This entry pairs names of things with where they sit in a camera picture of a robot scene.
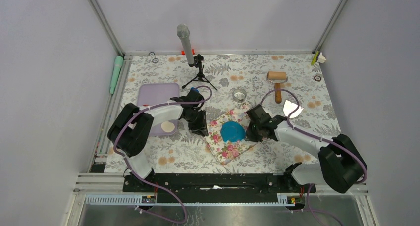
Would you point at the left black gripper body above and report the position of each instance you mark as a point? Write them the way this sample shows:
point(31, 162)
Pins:
point(196, 122)

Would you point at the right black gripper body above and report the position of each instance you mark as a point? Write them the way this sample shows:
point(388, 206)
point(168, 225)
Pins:
point(253, 133)

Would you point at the metal scraper wooden handle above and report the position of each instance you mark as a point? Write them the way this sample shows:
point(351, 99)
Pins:
point(291, 110)

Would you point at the floral cutting board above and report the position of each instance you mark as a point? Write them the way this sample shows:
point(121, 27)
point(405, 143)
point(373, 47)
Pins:
point(225, 152)

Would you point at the wooden rolling pin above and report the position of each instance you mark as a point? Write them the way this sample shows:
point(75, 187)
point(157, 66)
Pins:
point(277, 78)

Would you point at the purple tray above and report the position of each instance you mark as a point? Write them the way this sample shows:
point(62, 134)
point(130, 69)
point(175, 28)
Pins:
point(153, 94)

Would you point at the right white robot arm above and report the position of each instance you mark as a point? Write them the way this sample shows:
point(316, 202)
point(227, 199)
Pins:
point(339, 166)

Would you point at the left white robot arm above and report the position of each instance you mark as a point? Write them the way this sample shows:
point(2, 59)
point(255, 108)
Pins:
point(131, 129)

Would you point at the beige dough disc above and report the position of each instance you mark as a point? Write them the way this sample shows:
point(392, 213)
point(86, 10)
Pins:
point(167, 127)

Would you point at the floral tablecloth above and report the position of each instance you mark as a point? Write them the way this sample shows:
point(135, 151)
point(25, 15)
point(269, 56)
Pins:
point(183, 152)

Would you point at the black microphone tripod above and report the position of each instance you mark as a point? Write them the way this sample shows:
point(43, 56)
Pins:
point(200, 77)

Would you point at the red clip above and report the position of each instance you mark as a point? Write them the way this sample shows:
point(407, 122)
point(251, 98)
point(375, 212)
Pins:
point(183, 52)

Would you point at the white clip in corner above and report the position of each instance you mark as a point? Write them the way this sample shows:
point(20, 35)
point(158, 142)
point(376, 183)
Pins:
point(321, 58)

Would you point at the grey microphone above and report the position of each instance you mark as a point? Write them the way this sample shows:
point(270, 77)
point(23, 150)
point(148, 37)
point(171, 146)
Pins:
point(183, 34)

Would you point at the green marker pen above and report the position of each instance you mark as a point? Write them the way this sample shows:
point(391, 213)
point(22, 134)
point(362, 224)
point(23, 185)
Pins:
point(118, 63)

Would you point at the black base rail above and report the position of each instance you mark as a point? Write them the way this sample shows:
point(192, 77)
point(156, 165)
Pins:
point(216, 188)

